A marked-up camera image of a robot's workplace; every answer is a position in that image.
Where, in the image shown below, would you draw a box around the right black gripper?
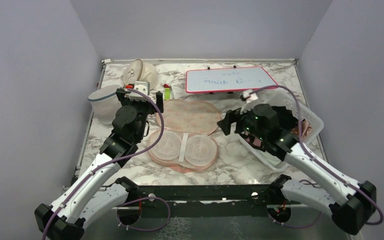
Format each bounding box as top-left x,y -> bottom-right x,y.
218,101 -> 267,142

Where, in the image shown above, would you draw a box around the mauve bra black straps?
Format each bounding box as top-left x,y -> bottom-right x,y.
241,132 -> 266,148

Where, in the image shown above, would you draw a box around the floral mesh laundry bag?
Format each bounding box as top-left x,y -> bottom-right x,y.
148,99 -> 221,174

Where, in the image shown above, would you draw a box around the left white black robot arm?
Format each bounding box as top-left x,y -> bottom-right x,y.
34,86 -> 164,240

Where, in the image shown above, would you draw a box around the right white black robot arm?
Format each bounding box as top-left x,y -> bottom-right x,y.
217,103 -> 377,235

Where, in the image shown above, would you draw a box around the white mesh laundry bag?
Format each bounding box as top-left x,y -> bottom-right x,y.
88,84 -> 122,125

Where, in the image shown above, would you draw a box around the pink bra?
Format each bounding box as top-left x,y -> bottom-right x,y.
290,119 -> 313,141

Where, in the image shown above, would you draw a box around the green red marker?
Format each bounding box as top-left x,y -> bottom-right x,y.
163,84 -> 175,101

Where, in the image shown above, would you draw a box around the red framed whiteboard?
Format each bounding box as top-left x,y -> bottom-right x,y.
185,66 -> 277,94

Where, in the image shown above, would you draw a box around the white plastic basket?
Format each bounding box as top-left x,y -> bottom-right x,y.
237,91 -> 324,172

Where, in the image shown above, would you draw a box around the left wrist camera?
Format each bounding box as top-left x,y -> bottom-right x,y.
125,81 -> 150,101

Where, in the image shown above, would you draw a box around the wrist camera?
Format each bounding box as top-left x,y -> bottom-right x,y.
125,81 -> 150,101
240,89 -> 259,103

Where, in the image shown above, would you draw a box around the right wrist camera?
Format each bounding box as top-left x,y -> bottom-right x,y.
240,89 -> 259,103

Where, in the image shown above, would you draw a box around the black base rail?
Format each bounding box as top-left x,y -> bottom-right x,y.
116,184 -> 294,220

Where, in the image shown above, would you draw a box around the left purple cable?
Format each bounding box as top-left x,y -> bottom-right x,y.
42,88 -> 171,240

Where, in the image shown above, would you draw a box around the purple cable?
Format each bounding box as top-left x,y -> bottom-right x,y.
42,88 -> 171,240
251,84 -> 384,229

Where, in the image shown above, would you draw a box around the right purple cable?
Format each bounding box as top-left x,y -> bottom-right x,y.
251,84 -> 384,229

